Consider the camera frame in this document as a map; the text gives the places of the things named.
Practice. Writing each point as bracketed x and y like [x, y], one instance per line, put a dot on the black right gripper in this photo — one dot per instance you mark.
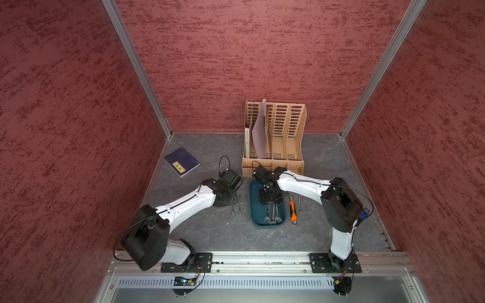
[264, 201]

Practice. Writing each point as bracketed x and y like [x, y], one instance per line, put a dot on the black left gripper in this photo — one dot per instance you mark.
[233, 199]

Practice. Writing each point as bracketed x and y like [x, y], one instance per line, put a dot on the teal plastic storage tray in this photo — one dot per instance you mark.
[258, 211]

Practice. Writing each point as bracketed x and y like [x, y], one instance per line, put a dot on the smallest combination wrench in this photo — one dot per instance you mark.
[299, 205]

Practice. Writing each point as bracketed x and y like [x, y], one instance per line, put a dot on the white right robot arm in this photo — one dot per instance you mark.
[343, 209]

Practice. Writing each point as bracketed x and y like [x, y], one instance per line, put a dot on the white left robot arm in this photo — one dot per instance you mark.
[147, 240]

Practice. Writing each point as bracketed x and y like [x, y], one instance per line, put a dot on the large combination wrench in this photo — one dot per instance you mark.
[267, 216]

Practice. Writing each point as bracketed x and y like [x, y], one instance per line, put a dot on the long combination wrench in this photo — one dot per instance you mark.
[277, 218]

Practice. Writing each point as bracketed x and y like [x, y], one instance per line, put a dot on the medium combination wrench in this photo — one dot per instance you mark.
[272, 216]

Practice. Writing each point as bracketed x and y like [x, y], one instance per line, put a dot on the purple notebook yellow label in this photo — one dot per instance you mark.
[181, 161]

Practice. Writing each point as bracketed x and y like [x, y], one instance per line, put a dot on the wooden desk file organizer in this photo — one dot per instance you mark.
[284, 126]

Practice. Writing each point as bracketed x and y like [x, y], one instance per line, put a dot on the pink paper folder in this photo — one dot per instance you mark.
[259, 133]

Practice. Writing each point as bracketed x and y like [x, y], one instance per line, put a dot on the blue black tape roll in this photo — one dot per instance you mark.
[364, 214]

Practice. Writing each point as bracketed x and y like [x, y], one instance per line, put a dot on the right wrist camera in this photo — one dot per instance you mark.
[262, 175]

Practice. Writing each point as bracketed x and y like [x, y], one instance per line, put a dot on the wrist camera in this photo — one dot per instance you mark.
[232, 178]
[262, 175]

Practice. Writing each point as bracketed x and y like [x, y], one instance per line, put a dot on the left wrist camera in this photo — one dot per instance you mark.
[232, 178]

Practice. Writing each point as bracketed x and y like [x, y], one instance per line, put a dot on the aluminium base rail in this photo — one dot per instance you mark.
[265, 270]

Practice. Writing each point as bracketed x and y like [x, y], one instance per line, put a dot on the left corner aluminium post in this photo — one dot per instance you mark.
[127, 43]

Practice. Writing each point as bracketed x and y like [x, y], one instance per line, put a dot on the corner aluminium post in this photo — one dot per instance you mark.
[404, 27]
[127, 43]

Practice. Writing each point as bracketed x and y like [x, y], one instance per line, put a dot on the right corner aluminium post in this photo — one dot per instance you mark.
[404, 27]

